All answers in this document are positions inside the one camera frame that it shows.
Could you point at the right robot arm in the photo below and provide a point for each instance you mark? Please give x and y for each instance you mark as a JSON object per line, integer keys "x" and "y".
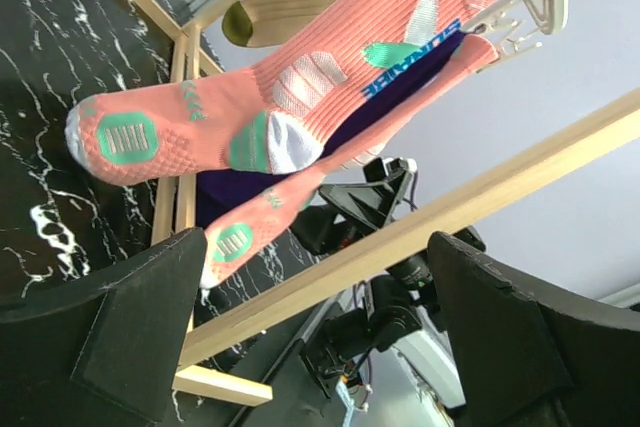
{"x": 390, "y": 311}

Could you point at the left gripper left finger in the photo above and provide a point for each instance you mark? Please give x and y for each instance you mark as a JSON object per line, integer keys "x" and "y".
{"x": 101, "y": 350}

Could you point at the striped beige sock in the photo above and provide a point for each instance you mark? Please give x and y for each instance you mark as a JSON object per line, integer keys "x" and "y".
{"x": 268, "y": 23}

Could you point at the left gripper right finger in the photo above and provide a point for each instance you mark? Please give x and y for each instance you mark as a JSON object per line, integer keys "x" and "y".
{"x": 529, "y": 353}

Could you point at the pink dotted sock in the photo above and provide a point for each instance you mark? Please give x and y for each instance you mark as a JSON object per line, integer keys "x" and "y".
{"x": 345, "y": 68}
{"x": 242, "y": 232}

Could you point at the purple sock pair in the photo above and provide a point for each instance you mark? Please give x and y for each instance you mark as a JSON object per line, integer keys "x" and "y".
{"x": 218, "y": 192}

